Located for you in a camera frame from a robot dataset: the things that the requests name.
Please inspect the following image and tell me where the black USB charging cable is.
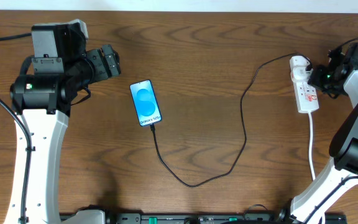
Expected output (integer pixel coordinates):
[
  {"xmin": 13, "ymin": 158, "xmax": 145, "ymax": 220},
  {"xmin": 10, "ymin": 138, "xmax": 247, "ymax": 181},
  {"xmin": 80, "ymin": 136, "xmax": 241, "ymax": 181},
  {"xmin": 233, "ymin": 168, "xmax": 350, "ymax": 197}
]
[{"xmin": 149, "ymin": 52, "xmax": 313, "ymax": 189}]

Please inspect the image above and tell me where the white power strip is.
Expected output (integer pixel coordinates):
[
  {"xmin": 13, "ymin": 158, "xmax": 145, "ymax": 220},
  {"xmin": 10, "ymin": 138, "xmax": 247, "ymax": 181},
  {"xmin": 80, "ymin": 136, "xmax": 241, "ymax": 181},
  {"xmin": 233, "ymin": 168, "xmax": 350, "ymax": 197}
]
[{"xmin": 293, "ymin": 80, "xmax": 319, "ymax": 114}]

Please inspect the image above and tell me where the blue Samsung Galaxy smartphone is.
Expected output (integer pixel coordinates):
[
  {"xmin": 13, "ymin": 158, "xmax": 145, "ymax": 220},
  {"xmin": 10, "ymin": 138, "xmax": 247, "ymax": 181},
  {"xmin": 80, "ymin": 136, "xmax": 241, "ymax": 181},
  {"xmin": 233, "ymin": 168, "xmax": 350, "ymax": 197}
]
[{"xmin": 129, "ymin": 80, "xmax": 162, "ymax": 126}]

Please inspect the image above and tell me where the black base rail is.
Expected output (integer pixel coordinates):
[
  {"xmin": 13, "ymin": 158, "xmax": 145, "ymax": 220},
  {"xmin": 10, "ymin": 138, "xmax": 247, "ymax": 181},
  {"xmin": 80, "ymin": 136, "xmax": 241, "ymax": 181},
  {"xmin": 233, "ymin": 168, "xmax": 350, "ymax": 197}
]
[{"xmin": 59, "ymin": 212, "xmax": 347, "ymax": 224}]

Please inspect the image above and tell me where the white power strip cord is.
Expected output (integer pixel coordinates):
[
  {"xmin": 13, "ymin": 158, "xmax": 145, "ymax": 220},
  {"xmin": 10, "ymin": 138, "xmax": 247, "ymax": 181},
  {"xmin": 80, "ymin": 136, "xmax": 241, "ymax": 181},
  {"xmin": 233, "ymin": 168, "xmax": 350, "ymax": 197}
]
[{"xmin": 306, "ymin": 111, "xmax": 326, "ymax": 224}]

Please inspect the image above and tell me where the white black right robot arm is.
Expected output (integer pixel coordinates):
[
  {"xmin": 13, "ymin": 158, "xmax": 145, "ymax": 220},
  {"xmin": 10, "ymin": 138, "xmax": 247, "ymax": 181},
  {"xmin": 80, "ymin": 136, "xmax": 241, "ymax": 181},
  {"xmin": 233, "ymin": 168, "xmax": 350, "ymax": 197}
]
[{"xmin": 277, "ymin": 69, "xmax": 358, "ymax": 223}]

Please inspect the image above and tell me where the white USB wall charger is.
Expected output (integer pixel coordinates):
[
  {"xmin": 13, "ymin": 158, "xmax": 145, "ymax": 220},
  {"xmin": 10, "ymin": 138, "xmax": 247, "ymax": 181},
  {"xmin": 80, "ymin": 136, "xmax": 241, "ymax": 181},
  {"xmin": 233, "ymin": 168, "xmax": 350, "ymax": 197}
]
[{"xmin": 290, "ymin": 55, "xmax": 313, "ymax": 83}]

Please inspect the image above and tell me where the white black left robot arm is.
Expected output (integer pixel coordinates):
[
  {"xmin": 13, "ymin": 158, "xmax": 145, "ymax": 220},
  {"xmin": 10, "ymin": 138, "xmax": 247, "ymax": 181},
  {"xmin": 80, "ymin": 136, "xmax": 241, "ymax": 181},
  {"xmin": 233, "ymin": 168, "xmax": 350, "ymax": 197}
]
[{"xmin": 5, "ymin": 19, "xmax": 121, "ymax": 223}]

